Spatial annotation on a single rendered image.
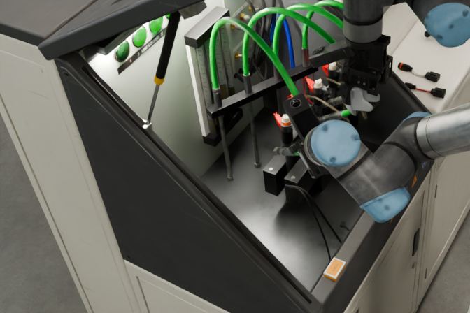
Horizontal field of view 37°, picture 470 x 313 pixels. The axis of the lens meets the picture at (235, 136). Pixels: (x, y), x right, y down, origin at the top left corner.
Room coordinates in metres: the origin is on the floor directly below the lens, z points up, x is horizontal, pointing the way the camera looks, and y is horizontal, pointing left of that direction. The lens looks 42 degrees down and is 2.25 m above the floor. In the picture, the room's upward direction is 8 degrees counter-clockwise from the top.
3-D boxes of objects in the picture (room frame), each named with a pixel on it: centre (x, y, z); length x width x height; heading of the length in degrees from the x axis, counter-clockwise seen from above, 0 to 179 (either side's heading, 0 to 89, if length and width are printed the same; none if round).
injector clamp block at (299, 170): (1.36, -0.20, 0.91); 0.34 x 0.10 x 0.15; 141
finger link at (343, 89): (1.12, -0.25, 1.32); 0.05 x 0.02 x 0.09; 141
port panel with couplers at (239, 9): (1.62, -0.07, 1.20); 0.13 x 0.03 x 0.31; 141
